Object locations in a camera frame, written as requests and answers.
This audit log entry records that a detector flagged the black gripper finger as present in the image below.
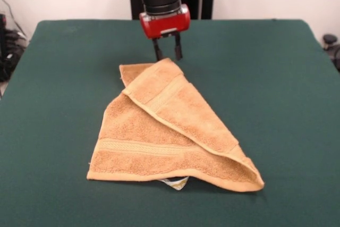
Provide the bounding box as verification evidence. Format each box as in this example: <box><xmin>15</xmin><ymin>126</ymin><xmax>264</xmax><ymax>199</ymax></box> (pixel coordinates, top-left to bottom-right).
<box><xmin>151</xmin><ymin>38</ymin><xmax>162</xmax><ymax>61</ymax></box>
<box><xmin>172</xmin><ymin>33</ymin><xmax>184</xmax><ymax>61</ymax></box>

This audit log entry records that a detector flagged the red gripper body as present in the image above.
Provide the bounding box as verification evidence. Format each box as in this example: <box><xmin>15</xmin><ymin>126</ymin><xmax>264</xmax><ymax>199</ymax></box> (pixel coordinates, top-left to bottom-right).
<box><xmin>139</xmin><ymin>3</ymin><xmax>191</xmax><ymax>39</ymax></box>

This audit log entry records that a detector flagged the black equipment with cables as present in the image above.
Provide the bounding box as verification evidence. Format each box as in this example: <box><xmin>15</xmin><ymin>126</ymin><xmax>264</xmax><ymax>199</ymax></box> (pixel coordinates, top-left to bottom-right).
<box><xmin>0</xmin><ymin>13</ymin><xmax>29</xmax><ymax>82</ymax></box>

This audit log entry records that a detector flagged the dark green table cloth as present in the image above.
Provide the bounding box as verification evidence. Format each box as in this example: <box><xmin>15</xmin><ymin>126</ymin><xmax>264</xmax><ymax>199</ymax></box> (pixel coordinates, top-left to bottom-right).
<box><xmin>0</xmin><ymin>19</ymin><xmax>340</xmax><ymax>227</ymax></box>

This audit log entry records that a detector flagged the dark stand base foot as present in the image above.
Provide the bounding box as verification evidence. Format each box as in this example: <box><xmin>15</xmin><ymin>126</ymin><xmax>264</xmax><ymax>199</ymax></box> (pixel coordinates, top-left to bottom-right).
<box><xmin>322</xmin><ymin>33</ymin><xmax>340</xmax><ymax>73</ymax></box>

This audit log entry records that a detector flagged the tan terry towel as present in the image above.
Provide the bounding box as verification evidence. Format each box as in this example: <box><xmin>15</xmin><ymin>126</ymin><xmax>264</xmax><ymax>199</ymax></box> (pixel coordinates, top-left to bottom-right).
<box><xmin>86</xmin><ymin>57</ymin><xmax>265</xmax><ymax>193</ymax></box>

